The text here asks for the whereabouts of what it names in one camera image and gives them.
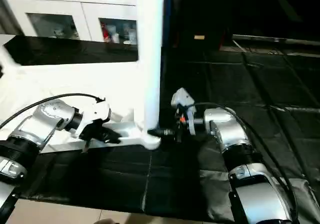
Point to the white plastic table top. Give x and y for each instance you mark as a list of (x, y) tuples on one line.
[(75, 93)]

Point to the white plastic table leg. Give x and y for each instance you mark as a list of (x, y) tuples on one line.
[(150, 53), (6, 61)]

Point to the black work mat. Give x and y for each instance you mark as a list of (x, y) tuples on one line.
[(260, 114)]

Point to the small tan block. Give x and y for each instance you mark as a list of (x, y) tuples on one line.
[(199, 37)]

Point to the red bottle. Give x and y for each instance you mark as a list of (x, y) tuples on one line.
[(105, 33)]

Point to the white glass-door cabinet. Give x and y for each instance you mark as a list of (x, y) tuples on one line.
[(65, 11)]

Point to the black metal rail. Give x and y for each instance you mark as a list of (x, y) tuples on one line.
[(275, 39)]

